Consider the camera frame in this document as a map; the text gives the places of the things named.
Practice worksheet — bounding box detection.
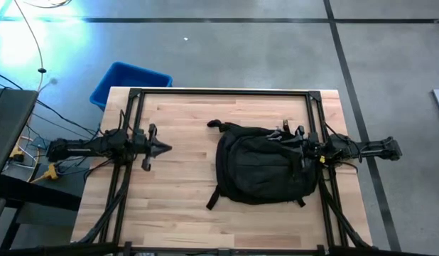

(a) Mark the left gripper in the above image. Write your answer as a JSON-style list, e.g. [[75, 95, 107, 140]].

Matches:
[[133, 123, 173, 172]]

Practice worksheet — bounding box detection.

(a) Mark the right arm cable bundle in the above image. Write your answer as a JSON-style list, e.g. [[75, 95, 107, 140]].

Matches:
[[318, 170, 372, 248]]

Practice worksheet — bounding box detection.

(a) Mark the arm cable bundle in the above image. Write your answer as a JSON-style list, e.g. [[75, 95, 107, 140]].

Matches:
[[318, 170, 372, 248], [77, 163, 134, 246]]

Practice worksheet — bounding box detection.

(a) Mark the black aluminium table frame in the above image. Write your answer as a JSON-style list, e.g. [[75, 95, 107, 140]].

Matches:
[[98, 87, 348, 250]]

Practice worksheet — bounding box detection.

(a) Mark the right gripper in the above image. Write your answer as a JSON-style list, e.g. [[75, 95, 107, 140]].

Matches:
[[293, 124, 329, 168]]

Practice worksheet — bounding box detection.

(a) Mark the tan floor cable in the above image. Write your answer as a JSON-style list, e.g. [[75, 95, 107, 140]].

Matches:
[[13, 0, 46, 92]]

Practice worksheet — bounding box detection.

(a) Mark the black floor cable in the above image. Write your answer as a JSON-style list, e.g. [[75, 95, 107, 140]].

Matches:
[[34, 99, 99, 138]]

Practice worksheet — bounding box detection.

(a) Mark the yellow plug connector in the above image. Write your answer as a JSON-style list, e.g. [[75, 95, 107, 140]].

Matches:
[[43, 164, 60, 181], [10, 146, 25, 163]]

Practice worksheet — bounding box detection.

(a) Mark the black low bench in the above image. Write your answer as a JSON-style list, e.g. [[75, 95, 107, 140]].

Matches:
[[0, 163, 89, 250]]

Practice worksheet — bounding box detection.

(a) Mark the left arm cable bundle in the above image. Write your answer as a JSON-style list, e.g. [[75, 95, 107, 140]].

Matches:
[[77, 163, 134, 246]]

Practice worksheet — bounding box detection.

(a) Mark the dark grey side table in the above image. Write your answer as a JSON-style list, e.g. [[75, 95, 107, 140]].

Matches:
[[0, 87, 40, 186]]

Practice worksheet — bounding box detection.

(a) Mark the blue plastic bin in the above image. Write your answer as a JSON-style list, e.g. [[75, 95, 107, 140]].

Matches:
[[90, 61, 173, 111]]

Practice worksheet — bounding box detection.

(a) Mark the black backpack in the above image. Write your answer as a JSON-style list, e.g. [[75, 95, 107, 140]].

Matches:
[[205, 119, 322, 211]]

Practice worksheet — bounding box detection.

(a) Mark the long black crossbar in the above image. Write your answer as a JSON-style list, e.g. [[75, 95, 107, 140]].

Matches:
[[0, 242, 439, 256]]

